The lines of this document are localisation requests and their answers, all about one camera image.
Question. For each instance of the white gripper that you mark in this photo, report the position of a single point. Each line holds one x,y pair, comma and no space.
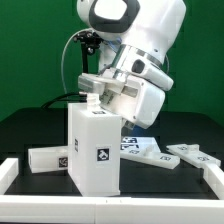
135,91

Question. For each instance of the white cabinet body box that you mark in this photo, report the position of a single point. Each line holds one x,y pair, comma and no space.
94,137

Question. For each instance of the white cabinet door with knob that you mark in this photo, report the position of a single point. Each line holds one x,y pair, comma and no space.
192,155

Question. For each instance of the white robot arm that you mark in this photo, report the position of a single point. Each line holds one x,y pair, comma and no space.
136,35

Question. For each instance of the white cabinet door panel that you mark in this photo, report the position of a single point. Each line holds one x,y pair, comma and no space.
150,155

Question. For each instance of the white long cabinet block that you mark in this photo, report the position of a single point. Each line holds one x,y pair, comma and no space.
48,159

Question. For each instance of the white base tag sheet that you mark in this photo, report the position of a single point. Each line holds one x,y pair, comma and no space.
139,144

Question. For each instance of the white right fence rail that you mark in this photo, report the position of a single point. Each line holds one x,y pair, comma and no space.
214,177

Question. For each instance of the white fence rail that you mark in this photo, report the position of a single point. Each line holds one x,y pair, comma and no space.
214,177
9,170
80,210

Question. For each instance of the white left fence rail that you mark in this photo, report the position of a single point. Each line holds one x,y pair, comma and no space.
9,170

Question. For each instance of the white front fence rail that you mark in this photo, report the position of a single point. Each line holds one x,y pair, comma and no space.
80,210

